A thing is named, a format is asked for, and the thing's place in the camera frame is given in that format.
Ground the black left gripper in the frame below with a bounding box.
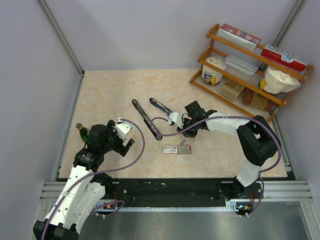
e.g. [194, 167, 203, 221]
[100, 120, 134, 156]

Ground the red white staple box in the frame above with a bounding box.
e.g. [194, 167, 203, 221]
[163, 145, 192, 155]

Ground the blue black stapler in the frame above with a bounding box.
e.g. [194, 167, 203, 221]
[149, 97, 173, 119]

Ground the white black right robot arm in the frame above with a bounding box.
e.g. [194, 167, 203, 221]
[168, 101, 281, 200]

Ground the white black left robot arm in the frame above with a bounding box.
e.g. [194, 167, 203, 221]
[33, 119, 134, 240]

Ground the green glass bottle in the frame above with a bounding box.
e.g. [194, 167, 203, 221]
[76, 123, 90, 143]

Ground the white jar yellow label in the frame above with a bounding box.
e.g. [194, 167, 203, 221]
[201, 55, 226, 85]

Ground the brown paper package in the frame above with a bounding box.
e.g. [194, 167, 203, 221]
[242, 88, 274, 111]

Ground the clear plastic tray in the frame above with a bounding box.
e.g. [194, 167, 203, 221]
[224, 55, 259, 76]

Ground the wooden three-tier rack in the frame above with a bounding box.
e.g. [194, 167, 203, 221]
[189, 23, 315, 127]

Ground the white paper bag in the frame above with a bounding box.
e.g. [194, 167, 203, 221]
[259, 66, 301, 95]

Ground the red white foil box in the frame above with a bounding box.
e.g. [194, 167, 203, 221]
[217, 23, 261, 52]

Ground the red cling wrap box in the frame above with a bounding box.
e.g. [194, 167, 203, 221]
[261, 44, 307, 73]

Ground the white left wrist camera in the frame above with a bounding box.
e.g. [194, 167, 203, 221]
[114, 118, 133, 141]

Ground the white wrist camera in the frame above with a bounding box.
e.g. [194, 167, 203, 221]
[168, 112, 184, 128]
[114, 118, 133, 141]

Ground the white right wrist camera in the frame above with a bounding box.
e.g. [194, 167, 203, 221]
[168, 112, 184, 128]

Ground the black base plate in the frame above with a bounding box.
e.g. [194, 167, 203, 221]
[104, 178, 262, 207]

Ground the grey slotted cable duct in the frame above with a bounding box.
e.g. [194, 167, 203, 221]
[93, 201, 252, 212]

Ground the aluminium rail frame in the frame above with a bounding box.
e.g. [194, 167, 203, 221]
[40, 181, 313, 202]

